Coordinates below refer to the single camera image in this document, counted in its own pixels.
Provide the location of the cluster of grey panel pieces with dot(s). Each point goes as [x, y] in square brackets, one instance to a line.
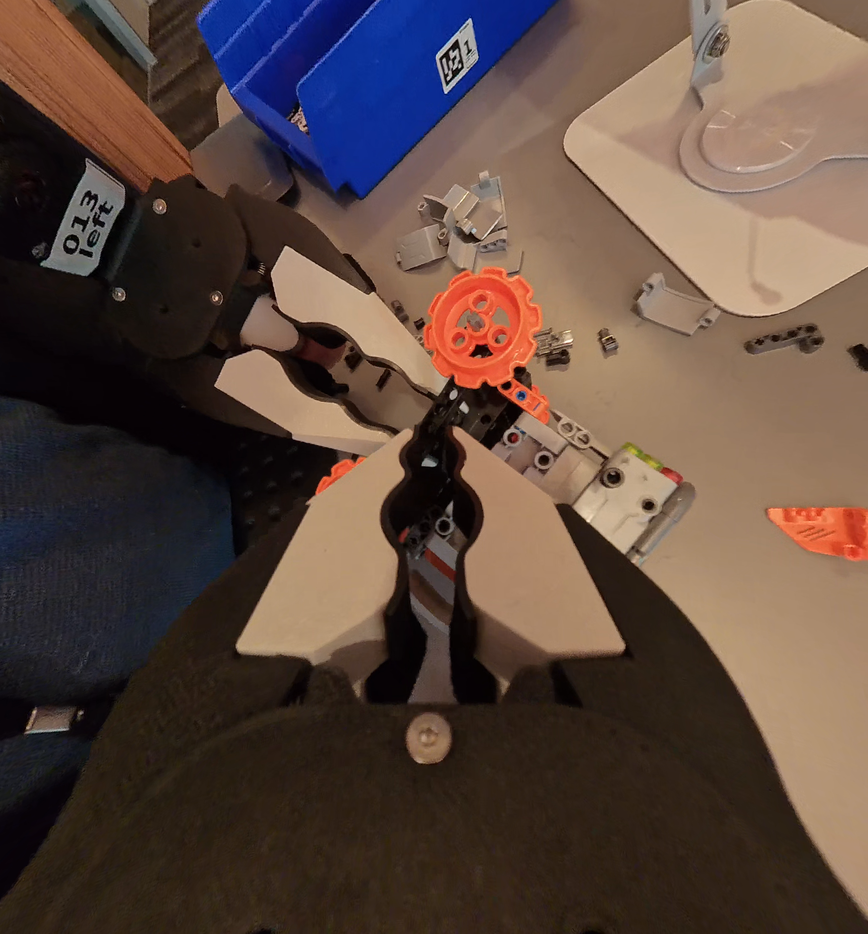
[456, 219]

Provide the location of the building kit robot model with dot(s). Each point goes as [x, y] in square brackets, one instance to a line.
[481, 329]

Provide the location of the grey beam piece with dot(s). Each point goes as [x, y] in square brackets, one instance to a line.
[785, 339]

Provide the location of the person's left forearm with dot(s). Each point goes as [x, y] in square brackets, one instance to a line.
[55, 336]

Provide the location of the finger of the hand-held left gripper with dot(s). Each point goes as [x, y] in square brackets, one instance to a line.
[332, 299]
[281, 394]

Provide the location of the dark perforated tray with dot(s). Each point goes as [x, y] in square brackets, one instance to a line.
[281, 482]

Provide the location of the white lamp base plate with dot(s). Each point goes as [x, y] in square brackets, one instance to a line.
[843, 234]

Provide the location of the wooden cabinet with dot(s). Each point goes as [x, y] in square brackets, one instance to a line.
[69, 73]

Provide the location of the grey panel piece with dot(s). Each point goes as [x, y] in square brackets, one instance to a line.
[675, 307]

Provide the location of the blue storage bin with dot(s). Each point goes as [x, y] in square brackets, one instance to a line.
[390, 73]

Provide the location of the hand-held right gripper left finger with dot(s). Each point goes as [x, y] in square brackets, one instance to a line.
[325, 584]

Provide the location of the orange panel piece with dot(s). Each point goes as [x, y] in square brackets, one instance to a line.
[828, 530]

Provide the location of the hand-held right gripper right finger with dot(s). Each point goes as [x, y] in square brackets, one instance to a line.
[544, 584]

